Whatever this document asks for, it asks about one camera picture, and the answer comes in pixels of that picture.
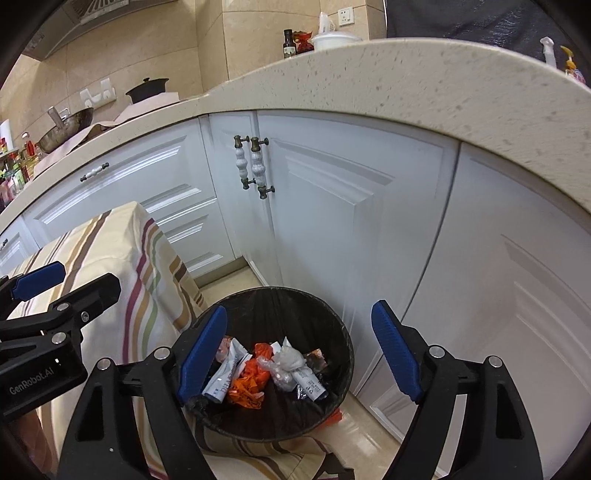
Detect orange plastic bag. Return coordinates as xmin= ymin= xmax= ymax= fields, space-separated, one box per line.
xmin=226 ymin=343 xmax=273 ymax=410

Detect grey white pouch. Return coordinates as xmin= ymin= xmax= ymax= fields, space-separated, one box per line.
xmin=201 ymin=337 xmax=252 ymax=403
xmin=277 ymin=338 xmax=328 ymax=401

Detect clear plastic bag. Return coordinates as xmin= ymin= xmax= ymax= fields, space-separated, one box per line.
xmin=256 ymin=356 xmax=297 ymax=392

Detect black trash bin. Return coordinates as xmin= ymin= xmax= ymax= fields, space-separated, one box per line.
xmin=187 ymin=287 xmax=353 ymax=442

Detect person's left hand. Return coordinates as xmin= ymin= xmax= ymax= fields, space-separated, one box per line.
xmin=11 ymin=411 xmax=53 ymax=474

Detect striped tablecloth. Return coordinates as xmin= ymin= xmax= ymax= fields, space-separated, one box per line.
xmin=1 ymin=202 xmax=329 ymax=479

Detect cooking oil bottle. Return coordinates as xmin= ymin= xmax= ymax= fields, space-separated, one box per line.
xmin=21 ymin=132 xmax=39 ymax=181

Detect white spice rack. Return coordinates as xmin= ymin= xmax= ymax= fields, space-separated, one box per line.
xmin=0 ymin=149 xmax=26 ymax=209

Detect paper towel roll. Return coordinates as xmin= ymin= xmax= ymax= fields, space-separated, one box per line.
xmin=0 ymin=119 xmax=14 ymax=150

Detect steel wok pan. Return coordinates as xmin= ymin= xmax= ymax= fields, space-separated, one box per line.
xmin=38 ymin=106 xmax=94 ymax=154

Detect pink stove cover cloth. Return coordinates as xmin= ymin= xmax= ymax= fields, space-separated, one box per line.
xmin=33 ymin=92 xmax=179 ymax=178

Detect black cast iron pot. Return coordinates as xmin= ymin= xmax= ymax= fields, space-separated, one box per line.
xmin=126 ymin=78 xmax=168 ymax=104

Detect dark sauce bottle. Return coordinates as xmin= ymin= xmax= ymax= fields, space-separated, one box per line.
xmin=283 ymin=29 xmax=297 ymax=58

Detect red snack packet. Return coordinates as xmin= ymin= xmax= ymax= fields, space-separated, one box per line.
xmin=293 ymin=31 xmax=314 ymax=54

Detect yellow soap pump bottle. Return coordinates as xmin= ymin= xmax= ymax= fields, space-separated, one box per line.
xmin=560 ymin=45 xmax=586 ymax=84

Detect white spray bottle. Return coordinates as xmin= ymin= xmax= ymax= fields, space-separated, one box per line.
xmin=540 ymin=36 xmax=557 ymax=69

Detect white stacked bowls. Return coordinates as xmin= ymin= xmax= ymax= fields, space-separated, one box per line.
xmin=311 ymin=31 xmax=363 ymax=52

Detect dark clothed person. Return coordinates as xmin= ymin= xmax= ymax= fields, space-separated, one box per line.
xmin=385 ymin=0 xmax=590 ymax=81

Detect drawer handle centre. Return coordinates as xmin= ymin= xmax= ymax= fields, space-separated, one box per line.
xmin=80 ymin=162 xmax=110 ymax=183

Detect white wall hook rack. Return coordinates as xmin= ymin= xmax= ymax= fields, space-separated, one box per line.
xmin=79 ymin=78 xmax=117 ymax=109

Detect cabinet door handle left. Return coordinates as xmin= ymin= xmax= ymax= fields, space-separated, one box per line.
xmin=233 ymin=135 xmax=256 ymax=190

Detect cabinet door handle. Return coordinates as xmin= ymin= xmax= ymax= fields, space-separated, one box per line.
xmin=233 ymin=135 xmax=256 ymax=190
xmin=250 ymin=137 xmax=276 ymax=200

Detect cabinet door handle right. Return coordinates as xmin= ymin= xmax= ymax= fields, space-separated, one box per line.
xmin=250 ymin=137 xmax=276 ymax=200

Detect wall power outlet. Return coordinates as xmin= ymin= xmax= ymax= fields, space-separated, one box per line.
xmin=338 ymin=7 xmax=355 ymax=27

